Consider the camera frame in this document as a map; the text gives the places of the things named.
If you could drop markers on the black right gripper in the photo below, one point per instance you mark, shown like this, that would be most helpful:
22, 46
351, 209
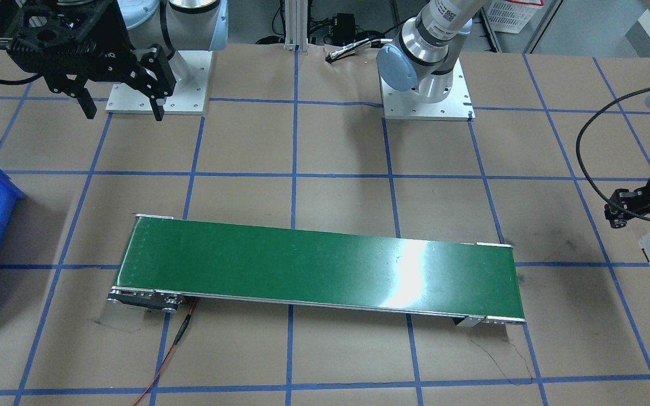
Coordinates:
115, 35

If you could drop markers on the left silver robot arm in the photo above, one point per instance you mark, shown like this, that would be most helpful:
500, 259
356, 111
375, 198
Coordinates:
426, 46

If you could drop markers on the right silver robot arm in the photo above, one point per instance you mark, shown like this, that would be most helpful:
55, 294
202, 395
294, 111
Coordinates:
174, 25

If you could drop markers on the green conveyor belt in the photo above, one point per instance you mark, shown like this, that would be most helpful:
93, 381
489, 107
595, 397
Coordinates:
167, 260

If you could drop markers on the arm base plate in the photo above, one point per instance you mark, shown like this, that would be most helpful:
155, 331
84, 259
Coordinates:
436, 98
184, 92

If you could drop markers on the aluminium frame post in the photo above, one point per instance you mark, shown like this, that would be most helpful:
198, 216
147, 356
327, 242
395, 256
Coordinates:
296, 38

